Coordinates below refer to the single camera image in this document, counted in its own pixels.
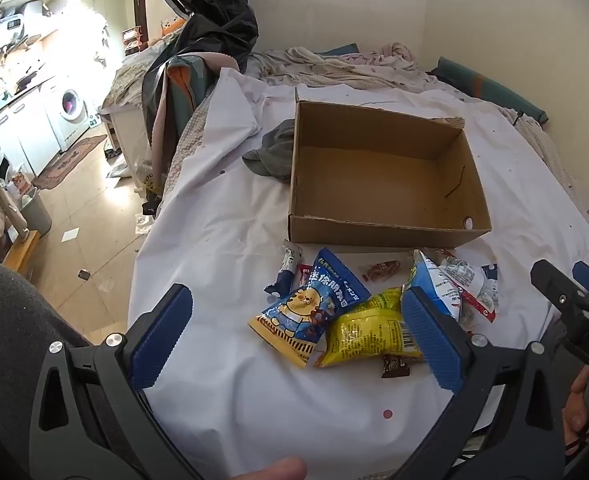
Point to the white paper scrap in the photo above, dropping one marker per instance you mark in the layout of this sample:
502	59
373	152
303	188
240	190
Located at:
69	234

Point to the teal orange folded blanket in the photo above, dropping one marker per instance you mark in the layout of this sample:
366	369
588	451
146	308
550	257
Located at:
187	90

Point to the red storage rack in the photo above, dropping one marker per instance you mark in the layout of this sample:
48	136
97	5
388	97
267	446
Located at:
131	39

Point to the clear-wrapped brown snack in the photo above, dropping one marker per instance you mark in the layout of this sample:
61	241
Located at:
382	270

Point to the person's right hand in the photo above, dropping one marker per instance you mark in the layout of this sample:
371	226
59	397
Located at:
577	425

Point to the brown cardboard box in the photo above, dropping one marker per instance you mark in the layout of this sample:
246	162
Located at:
374	180

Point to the small red white packet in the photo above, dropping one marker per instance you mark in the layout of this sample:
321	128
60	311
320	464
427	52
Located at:
305	275

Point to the person's left hand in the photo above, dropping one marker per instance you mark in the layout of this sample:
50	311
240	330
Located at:
269	470

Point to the blue cartoon snack packet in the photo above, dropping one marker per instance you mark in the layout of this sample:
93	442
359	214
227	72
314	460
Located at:
304	310

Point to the blue white snack packet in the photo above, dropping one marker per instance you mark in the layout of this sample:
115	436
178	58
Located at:
437	285

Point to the white kitchen cabinets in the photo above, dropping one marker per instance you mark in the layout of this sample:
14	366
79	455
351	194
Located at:
22	125

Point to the small brown candy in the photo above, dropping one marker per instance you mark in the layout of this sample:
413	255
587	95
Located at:
395	366

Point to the yellow snack packet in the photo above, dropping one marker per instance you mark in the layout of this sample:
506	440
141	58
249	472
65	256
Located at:
364	335

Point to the white yellow-label snack packet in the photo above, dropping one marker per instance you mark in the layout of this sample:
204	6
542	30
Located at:
474	285

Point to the crumpled floral quilt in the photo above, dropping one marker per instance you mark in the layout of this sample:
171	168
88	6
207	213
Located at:
334	67

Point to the white washing machine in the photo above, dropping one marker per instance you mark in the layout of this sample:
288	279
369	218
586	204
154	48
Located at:
72	105

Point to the wooden stool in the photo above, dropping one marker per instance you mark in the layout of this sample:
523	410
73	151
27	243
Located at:
22	247

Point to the grey cloth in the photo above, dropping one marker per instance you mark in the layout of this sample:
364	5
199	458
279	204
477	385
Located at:
272	155

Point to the white water heater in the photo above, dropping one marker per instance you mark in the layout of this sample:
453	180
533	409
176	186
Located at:
12	21

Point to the teal pillow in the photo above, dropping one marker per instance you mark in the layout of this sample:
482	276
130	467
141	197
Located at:
494	91

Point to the small black floor object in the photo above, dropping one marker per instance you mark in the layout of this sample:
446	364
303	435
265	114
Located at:
84	275

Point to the navy stick packet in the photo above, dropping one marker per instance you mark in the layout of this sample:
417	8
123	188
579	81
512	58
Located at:
284	270

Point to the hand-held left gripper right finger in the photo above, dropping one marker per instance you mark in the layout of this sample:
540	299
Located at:
432	340

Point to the grey trash bin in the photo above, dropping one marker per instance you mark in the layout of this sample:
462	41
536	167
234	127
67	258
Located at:
35	212

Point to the patterned floor rug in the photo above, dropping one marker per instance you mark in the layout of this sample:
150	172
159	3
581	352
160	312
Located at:
69	162

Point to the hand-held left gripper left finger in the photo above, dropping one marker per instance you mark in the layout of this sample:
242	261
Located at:
162	340

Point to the person's leg in dark pants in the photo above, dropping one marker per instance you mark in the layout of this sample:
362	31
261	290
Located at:
9	320

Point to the black plastic bag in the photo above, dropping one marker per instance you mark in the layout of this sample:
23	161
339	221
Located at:
214	25

